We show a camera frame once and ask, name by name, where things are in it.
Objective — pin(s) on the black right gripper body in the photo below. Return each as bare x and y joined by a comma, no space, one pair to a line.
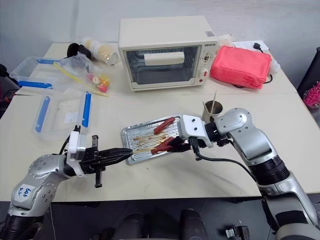
185,141

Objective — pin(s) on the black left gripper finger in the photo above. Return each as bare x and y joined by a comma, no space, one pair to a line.
117,151
117,160

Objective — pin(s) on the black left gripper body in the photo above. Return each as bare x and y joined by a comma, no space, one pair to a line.
90,160

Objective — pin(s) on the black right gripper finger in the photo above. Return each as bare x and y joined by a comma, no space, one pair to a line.
179,148
178,142

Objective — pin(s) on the red sausage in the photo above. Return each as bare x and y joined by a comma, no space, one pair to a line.
163,125
162,146

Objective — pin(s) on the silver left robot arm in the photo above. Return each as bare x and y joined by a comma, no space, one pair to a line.
37,180

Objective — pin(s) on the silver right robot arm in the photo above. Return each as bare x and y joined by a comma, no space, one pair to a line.
252,140

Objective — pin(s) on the stained wooden skewer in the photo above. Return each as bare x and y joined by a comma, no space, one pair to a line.
150,138

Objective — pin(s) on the silver metal baking tray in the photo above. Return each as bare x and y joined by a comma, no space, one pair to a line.
140,132

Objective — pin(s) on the metal cup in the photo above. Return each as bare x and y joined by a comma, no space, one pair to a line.
208,110

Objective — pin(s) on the clear container with blue latches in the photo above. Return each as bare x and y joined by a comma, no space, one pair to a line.
32,72
62,112

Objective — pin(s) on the dark rounded shape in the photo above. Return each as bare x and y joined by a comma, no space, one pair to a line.
135,226
191,223

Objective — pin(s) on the colourful toy food pieces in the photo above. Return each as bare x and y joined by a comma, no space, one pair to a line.
100,82

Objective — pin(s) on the clear zip bag yellow seal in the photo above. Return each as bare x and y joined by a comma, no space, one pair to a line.
75,70

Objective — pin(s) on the red fabric pouch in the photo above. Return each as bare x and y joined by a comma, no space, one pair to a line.
240,66

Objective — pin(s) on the white and black clip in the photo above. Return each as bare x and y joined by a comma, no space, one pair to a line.
237,232

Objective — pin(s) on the plastic jar lying down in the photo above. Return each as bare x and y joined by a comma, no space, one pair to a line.
100,50

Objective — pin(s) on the crumpled clear plastic bag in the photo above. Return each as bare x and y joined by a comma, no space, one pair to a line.
225,39

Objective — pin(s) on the black round object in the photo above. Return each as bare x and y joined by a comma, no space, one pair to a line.
73,50

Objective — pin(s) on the dark object beside table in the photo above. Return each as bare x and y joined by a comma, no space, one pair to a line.
7,87

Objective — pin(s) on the cream toaster oven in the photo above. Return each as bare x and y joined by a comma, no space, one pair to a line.
160,32

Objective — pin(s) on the white power strip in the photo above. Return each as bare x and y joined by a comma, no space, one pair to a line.
243,44

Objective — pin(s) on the black power plug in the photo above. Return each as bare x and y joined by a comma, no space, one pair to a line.
258,47

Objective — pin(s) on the pink beaded object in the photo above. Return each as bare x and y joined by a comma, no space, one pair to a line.
312,95

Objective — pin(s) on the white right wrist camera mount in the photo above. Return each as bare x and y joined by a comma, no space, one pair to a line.
193,127

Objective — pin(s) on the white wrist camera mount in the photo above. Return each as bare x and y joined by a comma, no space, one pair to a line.
193,127
74,143

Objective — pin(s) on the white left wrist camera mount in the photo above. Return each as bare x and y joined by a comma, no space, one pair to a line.
74,143

